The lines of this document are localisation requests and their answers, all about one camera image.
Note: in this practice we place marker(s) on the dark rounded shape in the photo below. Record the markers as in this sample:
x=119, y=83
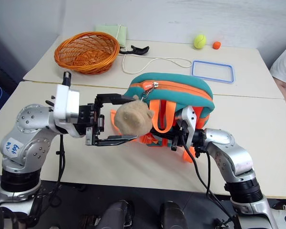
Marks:
x=116, y=214
x=172, y=215

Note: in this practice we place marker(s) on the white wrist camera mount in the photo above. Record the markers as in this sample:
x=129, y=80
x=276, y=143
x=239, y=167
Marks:
x=190, y=119
x=65, y=105

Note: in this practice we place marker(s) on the yellow tennis ball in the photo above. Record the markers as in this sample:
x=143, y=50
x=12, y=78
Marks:
x=200, y=41

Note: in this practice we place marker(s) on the clear lid with blue rim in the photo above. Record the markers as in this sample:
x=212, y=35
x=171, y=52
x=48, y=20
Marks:
x=213, y=71

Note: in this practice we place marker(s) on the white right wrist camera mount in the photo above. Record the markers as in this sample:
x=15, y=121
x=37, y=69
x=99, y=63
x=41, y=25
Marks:
x=190, y=119

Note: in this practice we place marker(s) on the small orange ball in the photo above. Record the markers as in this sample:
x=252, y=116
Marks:
x=216, y=45

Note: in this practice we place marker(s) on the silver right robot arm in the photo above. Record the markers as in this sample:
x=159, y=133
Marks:
x=231, y=152

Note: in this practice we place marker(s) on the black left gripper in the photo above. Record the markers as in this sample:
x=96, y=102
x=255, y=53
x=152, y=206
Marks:
x=88, y=119

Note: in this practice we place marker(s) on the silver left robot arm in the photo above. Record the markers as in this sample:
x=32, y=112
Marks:
x=31, y=119

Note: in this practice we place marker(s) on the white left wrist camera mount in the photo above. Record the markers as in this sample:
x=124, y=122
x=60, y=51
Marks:
x=65, y=105

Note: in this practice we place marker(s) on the orange and teal backpack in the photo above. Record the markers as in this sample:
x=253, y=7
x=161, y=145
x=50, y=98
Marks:
x=181, y=83

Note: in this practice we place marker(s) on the orange wicker basket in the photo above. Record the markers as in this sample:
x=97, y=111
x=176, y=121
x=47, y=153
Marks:
x=85, y=52

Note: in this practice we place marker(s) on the light green cloth pouch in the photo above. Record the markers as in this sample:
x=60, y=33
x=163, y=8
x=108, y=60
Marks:
x=109, y=29

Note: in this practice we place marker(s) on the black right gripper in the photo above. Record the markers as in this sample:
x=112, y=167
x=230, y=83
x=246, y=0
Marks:
x=180, y=133

